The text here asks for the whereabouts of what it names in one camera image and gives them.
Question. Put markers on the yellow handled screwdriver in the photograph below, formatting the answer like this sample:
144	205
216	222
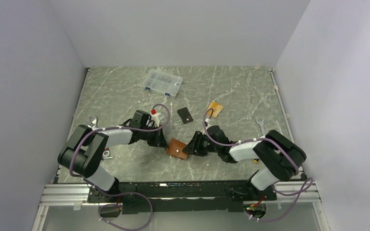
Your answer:
106	154

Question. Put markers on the orange credit card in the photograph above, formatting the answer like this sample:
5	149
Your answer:
214	109

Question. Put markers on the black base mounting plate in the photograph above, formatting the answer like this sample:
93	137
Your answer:
175	196

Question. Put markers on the red adjustable wrench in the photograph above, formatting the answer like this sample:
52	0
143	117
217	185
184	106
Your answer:
92	122

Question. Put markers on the black credit card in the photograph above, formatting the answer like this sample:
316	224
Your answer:
185	115

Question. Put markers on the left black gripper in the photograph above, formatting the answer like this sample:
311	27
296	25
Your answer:
159	140

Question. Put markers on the aluminium frame rail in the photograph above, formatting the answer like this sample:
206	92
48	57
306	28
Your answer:
70	195

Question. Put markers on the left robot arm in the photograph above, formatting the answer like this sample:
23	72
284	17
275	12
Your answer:
83	152

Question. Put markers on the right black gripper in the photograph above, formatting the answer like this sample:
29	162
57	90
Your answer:
194	147

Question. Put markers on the brown leather card holder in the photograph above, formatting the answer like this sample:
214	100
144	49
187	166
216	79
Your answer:
175	149

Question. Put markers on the silver open-end wrench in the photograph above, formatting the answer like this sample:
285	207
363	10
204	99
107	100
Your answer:
260	122

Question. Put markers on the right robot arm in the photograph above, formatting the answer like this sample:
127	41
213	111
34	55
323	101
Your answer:
280	156

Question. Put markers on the clear plastic screw box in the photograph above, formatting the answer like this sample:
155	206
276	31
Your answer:
162	83

